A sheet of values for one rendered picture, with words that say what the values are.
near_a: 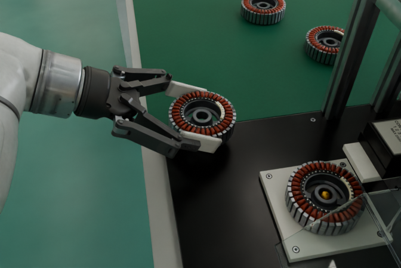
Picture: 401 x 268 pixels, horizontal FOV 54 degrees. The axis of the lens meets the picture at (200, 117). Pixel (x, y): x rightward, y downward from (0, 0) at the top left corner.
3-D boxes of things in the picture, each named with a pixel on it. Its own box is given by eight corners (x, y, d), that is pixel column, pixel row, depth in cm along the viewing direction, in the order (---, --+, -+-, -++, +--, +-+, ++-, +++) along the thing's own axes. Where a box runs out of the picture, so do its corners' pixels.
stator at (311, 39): (327, 72, 86) (332, 58, 84) (293, 46, 93) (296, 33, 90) (363, 55, 91) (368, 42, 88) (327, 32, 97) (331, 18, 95)
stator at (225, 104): (173, 154, 63) (173, 139, 61) (164, 107, 71) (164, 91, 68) (240, 147, 65) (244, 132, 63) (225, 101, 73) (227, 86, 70)
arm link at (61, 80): (25, 126, 55) (70, 134, 57) (39, 77, 49) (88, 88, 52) (33, 83, 61) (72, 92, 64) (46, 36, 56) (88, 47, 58)
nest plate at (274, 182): (289, 263, 55) (291, 259, 54) (258, 175, 65) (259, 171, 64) (390, 245, 57) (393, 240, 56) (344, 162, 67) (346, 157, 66)
